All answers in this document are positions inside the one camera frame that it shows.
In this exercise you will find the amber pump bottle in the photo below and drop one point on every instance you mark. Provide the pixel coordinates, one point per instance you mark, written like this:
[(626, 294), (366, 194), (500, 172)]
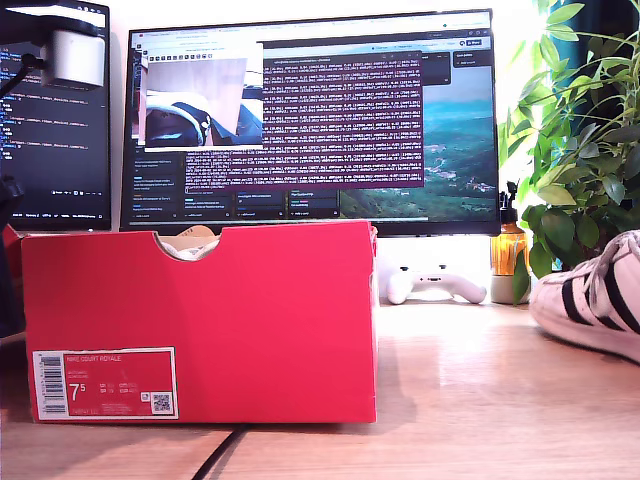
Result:
[(505, 250)]

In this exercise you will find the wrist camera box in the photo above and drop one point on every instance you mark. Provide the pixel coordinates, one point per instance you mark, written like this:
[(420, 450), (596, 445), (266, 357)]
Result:
[(75, 60)]

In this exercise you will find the brown cardboard piece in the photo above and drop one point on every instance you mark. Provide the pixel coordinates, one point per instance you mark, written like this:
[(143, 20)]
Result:
[(196, 232)]

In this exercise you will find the small white pot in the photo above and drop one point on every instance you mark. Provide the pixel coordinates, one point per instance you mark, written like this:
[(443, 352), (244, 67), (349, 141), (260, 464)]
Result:
[(500, 290)]

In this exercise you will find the dark teal curtain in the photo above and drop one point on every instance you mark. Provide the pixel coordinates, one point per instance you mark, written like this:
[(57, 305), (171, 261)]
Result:
[(610, 15)]

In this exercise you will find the green leafy houseplant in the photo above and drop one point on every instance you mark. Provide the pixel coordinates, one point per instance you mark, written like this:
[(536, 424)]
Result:
[(590, 165)]

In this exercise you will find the wide black computer monitor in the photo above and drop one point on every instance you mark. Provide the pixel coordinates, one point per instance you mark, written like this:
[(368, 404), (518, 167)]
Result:
[(450, 150)]

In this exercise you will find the red cardboard shoebox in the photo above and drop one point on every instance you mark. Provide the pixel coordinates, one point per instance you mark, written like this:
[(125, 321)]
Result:
[(225, 325)]

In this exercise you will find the white black-striped sneaker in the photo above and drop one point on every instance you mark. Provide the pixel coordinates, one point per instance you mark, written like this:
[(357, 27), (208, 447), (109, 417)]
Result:
[(600, 305), (190, 250)]

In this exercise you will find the white game controller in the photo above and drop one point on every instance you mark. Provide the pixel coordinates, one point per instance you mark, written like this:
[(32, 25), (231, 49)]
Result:
[(450, 287)]

